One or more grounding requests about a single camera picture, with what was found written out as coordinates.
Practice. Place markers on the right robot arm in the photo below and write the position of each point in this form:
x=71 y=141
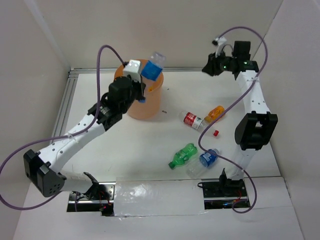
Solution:
x=258 y=124

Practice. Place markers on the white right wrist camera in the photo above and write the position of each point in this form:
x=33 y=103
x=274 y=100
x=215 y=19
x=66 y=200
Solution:
x=219 y=43

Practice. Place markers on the orange plastic bin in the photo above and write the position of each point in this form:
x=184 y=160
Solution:
x=153 y=95

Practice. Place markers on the blue label bottle white cap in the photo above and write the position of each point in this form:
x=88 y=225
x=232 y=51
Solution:
x=201 y=164

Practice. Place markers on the green plastic bottle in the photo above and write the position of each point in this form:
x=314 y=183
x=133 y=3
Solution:
x=185 y=154

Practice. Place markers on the red label clear water bottle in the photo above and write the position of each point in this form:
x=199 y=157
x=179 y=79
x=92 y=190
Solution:
x=197 y=123

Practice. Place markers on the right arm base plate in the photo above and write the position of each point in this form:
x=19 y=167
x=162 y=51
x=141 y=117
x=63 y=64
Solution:
x=217 y=196

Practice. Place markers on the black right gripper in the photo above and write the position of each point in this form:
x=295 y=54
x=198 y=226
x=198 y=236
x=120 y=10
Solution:
x=210 y=68

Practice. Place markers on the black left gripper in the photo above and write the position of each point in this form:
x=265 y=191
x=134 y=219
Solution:
x=140 y=86

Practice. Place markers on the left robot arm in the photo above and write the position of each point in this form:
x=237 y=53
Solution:
x=44 y=167

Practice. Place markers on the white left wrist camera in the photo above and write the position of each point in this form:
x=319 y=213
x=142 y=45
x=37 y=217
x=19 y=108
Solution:
x=133 y=69

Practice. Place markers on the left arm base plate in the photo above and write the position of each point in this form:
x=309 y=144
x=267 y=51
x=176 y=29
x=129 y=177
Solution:
x=102 y=202

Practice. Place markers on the orange juice bottle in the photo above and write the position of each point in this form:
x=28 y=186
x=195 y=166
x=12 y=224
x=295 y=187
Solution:
x=214 y=114

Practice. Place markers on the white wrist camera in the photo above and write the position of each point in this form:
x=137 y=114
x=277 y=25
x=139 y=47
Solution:
x=219 y=43
x=133 y=69

